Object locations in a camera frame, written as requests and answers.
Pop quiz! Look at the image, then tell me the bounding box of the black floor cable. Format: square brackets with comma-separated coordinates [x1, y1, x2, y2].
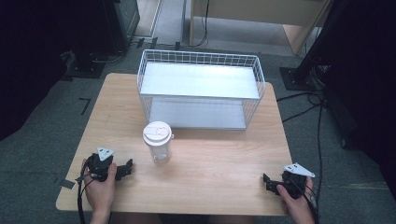
[276, 89, 327, 200]

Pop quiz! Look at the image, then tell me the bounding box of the black hanging cable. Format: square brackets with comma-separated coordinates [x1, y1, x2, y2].
[195, 0, 210, 49]

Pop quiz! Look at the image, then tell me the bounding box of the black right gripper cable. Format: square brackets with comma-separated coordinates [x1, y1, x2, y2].
[292, 181, 320, 224]

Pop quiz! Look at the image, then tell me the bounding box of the light wooden desk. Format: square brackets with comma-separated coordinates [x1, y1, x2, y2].
[189, 0, 333, 56]

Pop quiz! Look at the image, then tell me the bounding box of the person's right hand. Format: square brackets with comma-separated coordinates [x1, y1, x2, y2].
[276, 176, 316, 224]

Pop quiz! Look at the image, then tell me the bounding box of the white wire shelf rack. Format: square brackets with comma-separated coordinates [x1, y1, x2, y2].
[136, 49, 267, 132]

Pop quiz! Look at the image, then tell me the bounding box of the person's left hand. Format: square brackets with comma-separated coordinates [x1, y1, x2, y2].
[80, 158, 119, 217]

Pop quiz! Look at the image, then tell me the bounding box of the clear bottle with white lid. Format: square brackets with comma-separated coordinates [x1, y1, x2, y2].
[142, 120, 175, 165]

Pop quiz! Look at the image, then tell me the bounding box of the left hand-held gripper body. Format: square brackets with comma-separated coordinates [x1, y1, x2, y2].
[84, 146, 116, 183]

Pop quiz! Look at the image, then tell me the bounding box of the black stand post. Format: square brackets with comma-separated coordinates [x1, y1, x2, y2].
[294, 0, 351, 80]

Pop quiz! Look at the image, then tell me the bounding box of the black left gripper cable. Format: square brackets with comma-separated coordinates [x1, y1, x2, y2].
[75, 161, 95, 224]

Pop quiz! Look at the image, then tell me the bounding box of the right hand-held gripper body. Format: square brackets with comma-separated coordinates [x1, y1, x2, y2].
[280, 161, 317, 201]

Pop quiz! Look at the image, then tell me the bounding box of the black stand base plate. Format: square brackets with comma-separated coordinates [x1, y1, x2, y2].
[278, 66, 316, 92]

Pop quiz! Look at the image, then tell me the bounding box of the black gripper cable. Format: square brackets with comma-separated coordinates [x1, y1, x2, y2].
[75, 161, 95, 224]
[292, 181, 320, 224]

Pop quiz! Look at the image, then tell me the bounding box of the grey tape strip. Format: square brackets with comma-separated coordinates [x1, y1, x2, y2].
[60, 178, 77, 190]

